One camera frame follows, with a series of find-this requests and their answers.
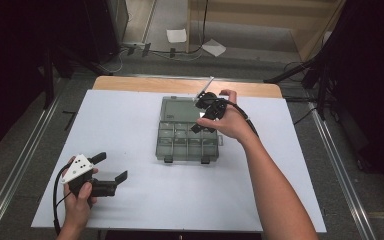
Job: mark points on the grey clear compartment storage box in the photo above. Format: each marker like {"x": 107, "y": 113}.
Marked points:
{"x": 183, "y": 143}

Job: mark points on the dark curtain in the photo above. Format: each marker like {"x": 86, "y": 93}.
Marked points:
{"x": 10, "y": 66}
{"x": 373, "y": 83}

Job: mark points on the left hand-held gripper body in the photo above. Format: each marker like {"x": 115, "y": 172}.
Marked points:
{"x": 78, "y": 168}

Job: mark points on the person's right hand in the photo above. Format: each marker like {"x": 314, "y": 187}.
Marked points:
{"x": 231, "y": 123}

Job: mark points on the white power strip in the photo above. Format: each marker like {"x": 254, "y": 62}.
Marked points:
{"x": 131, "y": 43}

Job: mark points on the light wooden panel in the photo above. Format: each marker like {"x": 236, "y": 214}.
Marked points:
{"x": 246, "y": 13}

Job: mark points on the black metal stand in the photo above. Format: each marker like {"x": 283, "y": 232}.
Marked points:
{"x": 321, "y": 90}

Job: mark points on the dark cabinet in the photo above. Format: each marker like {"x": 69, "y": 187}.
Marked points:
{"x": 108, "y": 30}

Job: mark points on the metal floor rail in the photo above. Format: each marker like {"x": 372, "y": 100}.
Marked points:
{"x": 16, "y": 173}
{"x": 340, "y": 166}

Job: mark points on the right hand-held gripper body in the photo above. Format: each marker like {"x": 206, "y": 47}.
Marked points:
{"x": 213, "y": 105}

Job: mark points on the person's left hand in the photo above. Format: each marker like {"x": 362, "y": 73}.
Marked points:
{"x": 78, "y": 210}

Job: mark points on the square white paper sheet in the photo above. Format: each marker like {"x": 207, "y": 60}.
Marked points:
{"x": 176, "y": 35}

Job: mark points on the white table mat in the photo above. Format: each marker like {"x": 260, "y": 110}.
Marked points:
{"x": 130, "y": 133}

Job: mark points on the creased white paper sheet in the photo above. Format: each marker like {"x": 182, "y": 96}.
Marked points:
{"x": 214, "y": 47}

